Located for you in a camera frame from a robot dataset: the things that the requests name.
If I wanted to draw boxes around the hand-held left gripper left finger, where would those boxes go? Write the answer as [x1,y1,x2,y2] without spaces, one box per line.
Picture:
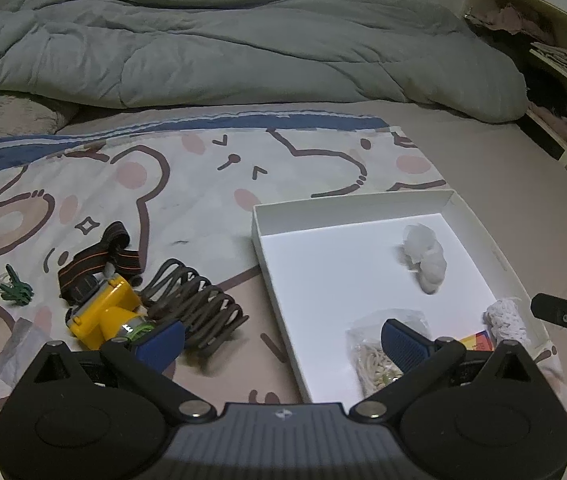
[18,321,218,423]

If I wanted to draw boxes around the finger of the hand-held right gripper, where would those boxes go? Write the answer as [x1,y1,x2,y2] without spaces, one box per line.
[531,292,567,330]

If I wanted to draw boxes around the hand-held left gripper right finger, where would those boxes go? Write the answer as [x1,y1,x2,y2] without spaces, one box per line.
[351,318,549,423]

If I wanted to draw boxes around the bag of rubber bands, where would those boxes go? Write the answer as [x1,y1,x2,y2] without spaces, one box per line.
[346,308,431,398]

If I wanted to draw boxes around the brown cord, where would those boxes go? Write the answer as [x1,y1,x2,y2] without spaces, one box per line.
[140,258,249,361]

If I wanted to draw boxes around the yellow headlamp with strap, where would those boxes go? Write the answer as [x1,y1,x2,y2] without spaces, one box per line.
[58,221,162,351]

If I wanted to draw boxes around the colourful small box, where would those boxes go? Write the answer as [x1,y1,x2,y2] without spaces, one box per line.
[458,330,494,353]

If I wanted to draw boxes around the white shallow cardboard box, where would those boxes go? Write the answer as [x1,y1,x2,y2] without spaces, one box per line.
[252,190,551,405]

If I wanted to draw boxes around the white plastic wad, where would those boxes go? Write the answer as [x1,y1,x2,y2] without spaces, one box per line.
[402,225,448,294]

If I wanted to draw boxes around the clear plastic pack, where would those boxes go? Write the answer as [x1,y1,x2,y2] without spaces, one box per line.
[0,317,47,378]

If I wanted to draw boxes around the green plastic clip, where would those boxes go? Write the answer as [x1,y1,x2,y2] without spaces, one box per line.
[0,264,34,306]

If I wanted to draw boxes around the bear printed blanket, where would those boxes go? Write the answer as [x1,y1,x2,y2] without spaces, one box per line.
[0,115,567,480]

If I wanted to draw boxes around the pink folded cloth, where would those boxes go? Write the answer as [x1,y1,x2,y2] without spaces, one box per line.
[528,102,567,143]

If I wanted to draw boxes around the dark clothes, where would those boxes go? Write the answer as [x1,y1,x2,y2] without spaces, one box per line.
[483,30,567,131]

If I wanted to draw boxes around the beige folded clothes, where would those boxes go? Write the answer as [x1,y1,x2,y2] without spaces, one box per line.
[531,42,567,87]

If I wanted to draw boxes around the pink clothes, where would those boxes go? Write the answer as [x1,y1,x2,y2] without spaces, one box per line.
[466,2,554,41]

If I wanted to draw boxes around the grey duvet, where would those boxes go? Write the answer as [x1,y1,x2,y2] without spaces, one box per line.
[0,0,529,123]

